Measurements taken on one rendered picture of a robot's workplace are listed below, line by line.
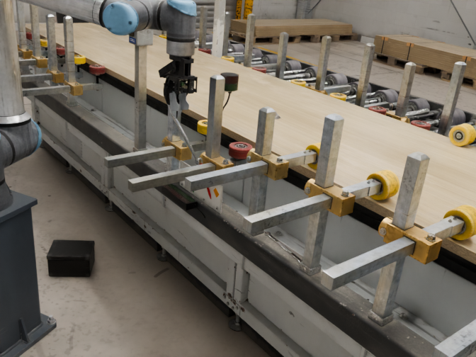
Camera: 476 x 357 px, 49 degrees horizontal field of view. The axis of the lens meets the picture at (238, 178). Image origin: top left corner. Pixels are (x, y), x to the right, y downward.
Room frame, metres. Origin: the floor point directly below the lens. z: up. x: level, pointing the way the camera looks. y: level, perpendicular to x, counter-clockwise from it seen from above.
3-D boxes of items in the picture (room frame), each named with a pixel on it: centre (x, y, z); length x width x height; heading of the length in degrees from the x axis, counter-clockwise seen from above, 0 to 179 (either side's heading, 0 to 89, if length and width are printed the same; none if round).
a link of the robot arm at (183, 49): (1.67, 0.22, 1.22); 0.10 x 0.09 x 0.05; 130
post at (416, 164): (1.07, -0.39, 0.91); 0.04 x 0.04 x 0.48; 40
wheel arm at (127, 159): (1.76, 0.28, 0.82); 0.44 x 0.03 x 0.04; 130
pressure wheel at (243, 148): (1.67, 0.00, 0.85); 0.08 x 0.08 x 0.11
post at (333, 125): (1.26, -0.23, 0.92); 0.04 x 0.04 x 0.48; 40
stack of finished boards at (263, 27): (10.20, -0.80, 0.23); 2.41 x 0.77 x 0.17; 128
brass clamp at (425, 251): (1.05, -0.40, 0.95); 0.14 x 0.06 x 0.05; 40
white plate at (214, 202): (1.65, 0.13, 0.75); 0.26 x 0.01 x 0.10; 40
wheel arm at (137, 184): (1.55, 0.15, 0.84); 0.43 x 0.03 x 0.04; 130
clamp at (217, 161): (1.63, 0.08, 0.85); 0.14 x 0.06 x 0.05; 40
